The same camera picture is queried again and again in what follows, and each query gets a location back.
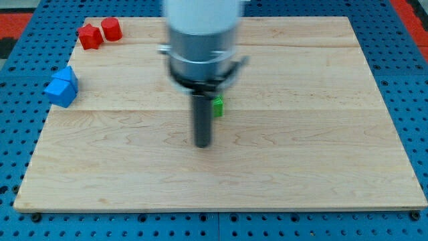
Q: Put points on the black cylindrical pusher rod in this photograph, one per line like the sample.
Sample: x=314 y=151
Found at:
x=202 y=115

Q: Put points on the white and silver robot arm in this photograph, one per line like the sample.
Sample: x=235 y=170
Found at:
x=200 y=47

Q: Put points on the green block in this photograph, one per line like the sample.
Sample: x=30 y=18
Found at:
x=218 y=105

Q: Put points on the wooden board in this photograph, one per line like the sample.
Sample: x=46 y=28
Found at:
x=305 y=129

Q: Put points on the red cylinder block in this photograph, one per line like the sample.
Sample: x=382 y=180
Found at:
x=111 y=29

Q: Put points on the red star block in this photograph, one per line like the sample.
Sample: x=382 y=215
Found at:
x=90 y=37

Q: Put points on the blue triangular block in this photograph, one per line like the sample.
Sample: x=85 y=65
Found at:
x=67 y=74

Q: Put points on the blue cube block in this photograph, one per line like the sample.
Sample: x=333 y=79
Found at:
x=60 y=93

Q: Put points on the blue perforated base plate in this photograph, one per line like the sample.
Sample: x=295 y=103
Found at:
x=46 y=45

